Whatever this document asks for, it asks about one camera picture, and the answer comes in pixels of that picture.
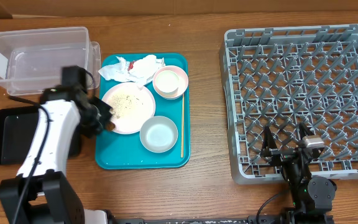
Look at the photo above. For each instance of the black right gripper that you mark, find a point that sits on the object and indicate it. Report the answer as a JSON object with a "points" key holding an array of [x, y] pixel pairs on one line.
{"points": [[286, 157]]}

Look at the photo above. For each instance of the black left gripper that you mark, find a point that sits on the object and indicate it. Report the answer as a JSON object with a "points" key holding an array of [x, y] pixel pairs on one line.
{"points": [[105, 109]]}

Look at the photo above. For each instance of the brown food chunk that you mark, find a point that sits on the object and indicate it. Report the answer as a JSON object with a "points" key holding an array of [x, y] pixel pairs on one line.
{"points": [[109, 126]]}

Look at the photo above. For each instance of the pink plate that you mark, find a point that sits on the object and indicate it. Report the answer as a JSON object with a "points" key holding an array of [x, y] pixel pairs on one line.
{"points": [[132, 105]]}

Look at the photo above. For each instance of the red wrapper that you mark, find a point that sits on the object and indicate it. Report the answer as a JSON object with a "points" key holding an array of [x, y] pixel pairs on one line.
{"points": [[131, 65]]}

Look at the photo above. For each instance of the white napkin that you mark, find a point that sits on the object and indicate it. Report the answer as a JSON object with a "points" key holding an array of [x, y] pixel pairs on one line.
{"points": [[142, 72]]}

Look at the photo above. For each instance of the grey bowl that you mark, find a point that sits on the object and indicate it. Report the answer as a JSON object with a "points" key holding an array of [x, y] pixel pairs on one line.
{"points": [[158, 134]]}

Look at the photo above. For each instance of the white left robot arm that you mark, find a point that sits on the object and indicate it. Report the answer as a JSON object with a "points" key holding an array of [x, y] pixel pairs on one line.
{"points": [[40, 192]]}

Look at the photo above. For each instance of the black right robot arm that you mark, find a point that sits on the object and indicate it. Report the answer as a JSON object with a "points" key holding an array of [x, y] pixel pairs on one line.
{"points": [[312, 196]]}

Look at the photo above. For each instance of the grey plastic dishwasher rack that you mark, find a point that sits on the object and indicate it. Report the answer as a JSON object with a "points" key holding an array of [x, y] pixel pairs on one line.
{"points": [[282, 77]]}

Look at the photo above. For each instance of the teal serving tray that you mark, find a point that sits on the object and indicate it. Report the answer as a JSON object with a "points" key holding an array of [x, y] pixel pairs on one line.
{"points": [[124, 151]]}

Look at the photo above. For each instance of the pale green cup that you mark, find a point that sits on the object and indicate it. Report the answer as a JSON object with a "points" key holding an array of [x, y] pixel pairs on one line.
{"points": [[167, 82]]}

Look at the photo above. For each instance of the black tray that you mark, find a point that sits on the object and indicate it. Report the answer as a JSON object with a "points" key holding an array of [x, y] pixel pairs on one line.
{"points": [[17, 129]]}

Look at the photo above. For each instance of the clear plastic bin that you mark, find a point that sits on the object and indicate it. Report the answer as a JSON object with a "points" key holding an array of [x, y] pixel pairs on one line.
{"points": [[32, 60]]}

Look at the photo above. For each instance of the wooden chopstick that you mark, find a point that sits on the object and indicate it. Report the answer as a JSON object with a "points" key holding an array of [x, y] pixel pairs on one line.
{"points": [[182, 126]]}

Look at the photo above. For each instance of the pink bowl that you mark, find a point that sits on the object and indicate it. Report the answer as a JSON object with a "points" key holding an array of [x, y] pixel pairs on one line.
{"points": [[183, 82]]}

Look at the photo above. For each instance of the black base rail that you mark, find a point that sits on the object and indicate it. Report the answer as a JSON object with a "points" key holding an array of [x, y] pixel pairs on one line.
{"points": [[197, 221]]}

